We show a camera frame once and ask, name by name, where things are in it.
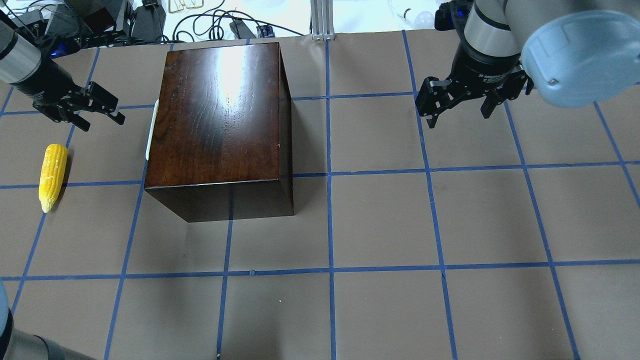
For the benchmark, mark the dark wooden drawer cabinet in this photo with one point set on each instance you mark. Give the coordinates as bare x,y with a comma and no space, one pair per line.
221,144

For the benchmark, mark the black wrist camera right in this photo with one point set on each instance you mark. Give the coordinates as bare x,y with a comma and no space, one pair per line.
452,15

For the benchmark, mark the yellow corn cob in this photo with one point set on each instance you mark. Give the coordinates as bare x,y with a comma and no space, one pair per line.
51,177

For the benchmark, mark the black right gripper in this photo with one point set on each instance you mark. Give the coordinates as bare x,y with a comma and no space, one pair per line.
481,71

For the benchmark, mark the gold wire rack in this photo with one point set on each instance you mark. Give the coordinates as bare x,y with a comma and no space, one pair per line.
176,6

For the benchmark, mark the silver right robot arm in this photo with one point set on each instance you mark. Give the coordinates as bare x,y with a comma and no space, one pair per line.
573,52

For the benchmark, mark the white light bulb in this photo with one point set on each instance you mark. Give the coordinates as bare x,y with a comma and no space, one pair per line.
418,19

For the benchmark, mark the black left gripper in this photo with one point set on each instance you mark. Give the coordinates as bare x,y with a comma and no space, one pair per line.
41,86

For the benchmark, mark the aluminium frame post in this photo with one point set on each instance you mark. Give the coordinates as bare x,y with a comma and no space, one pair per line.
322,20

